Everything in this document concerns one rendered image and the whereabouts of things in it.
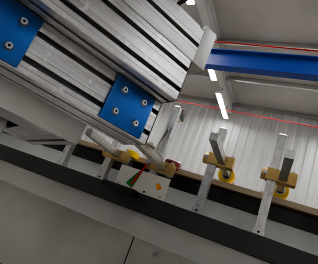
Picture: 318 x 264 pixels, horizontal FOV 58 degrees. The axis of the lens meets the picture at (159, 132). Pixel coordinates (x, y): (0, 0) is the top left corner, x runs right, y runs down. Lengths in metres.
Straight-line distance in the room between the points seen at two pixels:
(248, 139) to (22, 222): 7.83
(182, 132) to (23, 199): 7.93
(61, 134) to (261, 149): 8.50
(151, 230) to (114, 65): 0.92
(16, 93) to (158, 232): 0.92
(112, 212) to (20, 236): 0.71
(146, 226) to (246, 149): 7.81
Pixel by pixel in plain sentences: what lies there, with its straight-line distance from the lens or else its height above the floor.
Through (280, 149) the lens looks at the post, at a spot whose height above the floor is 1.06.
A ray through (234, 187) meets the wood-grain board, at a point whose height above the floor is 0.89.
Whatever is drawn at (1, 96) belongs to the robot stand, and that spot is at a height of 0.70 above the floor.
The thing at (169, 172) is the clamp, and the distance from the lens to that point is 1.31.
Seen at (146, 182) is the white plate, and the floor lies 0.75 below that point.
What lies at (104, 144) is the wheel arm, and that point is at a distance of 1.30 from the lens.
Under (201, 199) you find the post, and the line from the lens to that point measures 1.26.
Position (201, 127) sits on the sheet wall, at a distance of 9.49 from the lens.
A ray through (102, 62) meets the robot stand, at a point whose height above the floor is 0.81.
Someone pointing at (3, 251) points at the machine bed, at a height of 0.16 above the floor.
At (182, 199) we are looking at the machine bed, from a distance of 1.50.
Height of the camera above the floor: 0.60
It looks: 17 degrees up
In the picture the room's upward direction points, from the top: 22 degrees clockwise
